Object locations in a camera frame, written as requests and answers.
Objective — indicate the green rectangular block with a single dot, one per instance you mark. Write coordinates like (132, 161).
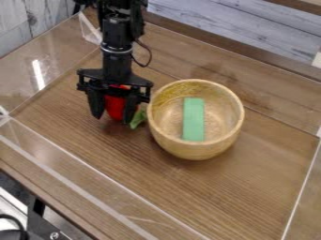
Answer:
(192, 131)

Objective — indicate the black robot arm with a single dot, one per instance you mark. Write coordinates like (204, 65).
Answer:
(121, 27)

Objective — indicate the clear acrylic corner bracket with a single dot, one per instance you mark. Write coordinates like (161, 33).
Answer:
(89, 33)

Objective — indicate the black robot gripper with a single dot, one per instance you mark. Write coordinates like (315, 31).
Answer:
(113, 80)

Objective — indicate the red plush object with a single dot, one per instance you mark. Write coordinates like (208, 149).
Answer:
(115, 101)

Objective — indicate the clear acrylic front wall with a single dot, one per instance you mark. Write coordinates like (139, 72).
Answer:
(97, 204)

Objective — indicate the wooden bowl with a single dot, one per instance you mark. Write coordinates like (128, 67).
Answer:
(223, 118)

